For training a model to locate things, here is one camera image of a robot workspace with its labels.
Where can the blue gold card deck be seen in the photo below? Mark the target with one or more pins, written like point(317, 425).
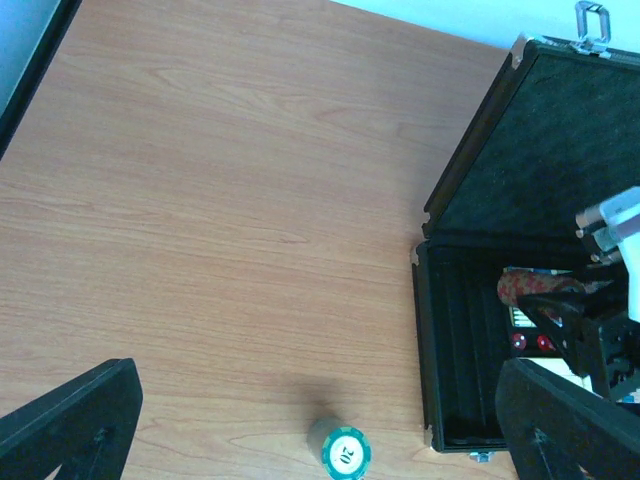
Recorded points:
point(520, 320)

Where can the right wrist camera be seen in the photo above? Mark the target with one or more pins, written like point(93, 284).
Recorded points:
point(610, 232)

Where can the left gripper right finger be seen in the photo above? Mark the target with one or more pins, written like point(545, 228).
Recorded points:
point(555, 429)

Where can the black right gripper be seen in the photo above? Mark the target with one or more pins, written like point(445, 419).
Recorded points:
point(597, 326)

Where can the black frame post left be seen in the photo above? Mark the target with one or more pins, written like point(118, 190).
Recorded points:
point(31, 32)

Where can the red die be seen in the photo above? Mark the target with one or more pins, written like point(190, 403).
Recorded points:
point(544, 343)
point(519, 341)

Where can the black poker set case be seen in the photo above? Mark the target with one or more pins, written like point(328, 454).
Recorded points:
point(556, 133)

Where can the red back card deck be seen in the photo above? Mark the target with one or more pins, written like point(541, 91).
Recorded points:
point(559, 367)

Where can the green poker chip stack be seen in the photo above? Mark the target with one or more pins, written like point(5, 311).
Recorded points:
point(342, 450)

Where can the red poker chip stack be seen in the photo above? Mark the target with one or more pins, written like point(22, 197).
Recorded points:
point(576, 286)

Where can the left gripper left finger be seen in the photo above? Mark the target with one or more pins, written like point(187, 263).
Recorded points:
point(82, 429)

